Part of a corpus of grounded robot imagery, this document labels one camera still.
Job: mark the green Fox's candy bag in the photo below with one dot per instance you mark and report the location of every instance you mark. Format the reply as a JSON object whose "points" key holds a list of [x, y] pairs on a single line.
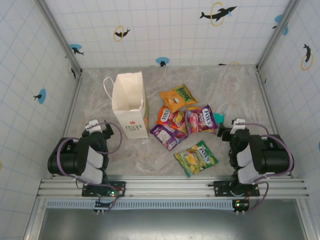
{"points": [[196, 158]]}

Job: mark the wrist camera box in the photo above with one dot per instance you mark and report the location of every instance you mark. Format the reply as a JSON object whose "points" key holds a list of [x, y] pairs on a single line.
{"points": [[93, 124], [238, 123]]}

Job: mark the white paper bag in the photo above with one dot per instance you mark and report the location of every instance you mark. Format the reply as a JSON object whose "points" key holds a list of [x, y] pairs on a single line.
{"points": [[127, 100]]}

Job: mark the controller board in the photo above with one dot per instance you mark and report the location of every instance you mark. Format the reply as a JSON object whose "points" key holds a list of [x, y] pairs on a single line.
{"points": [[241, 205], [102, 204]]}

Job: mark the left controller board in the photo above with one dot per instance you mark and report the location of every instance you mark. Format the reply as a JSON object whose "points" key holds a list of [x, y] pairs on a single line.
{"points": [[102, 204]]}

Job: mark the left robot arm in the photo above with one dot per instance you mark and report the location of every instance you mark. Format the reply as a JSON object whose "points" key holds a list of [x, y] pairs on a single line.
{"points": [[70, 157]]}

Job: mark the purple-pink Fox's berry candy bag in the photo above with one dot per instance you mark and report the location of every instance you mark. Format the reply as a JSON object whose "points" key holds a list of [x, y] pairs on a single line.
{"points": [[200, 120]]}

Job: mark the aluminium mounting rail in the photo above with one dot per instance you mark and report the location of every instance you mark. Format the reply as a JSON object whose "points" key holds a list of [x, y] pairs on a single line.
{"points": [[170, 187]]}

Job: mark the purple snack bag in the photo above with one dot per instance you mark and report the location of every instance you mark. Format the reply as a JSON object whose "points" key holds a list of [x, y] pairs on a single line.
{"points": [[166, 136]]}

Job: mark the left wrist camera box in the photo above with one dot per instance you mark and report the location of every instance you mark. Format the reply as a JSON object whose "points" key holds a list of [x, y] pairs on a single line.
{"points": [[93, 124]]}

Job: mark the orange Kraak snack bag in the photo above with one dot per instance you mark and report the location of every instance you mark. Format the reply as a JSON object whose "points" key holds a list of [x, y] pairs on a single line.
{"points": [[183, 96]]}

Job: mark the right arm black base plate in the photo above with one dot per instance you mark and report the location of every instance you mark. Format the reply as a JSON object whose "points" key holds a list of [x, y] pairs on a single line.
{"points": [[220, 187]]}

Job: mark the teal snack packet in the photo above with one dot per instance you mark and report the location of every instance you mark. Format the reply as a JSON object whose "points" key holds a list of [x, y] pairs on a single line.
{"points": [[219, 117]]}

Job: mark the aluminium frame post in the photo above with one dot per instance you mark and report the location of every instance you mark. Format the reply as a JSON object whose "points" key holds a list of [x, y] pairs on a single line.
{"points": [[60, 37], [277, 35]]}

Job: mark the right controller board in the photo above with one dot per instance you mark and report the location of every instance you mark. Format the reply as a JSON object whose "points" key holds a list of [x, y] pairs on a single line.
{"points": [[241, 205]]}

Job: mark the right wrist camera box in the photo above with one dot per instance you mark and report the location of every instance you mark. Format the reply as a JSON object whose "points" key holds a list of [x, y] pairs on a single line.
{"points": [[238, 123]]}

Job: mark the orange-red Fox's candy bag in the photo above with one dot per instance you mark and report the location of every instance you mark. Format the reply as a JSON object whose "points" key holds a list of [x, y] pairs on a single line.
{"points": [[167, 117]]}

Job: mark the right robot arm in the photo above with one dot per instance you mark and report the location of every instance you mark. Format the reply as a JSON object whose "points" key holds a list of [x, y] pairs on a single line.
{"points": [[262, 157]]}

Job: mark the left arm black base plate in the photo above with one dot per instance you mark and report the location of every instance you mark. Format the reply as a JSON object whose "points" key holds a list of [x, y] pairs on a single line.
{"points": [[120, 186]]}

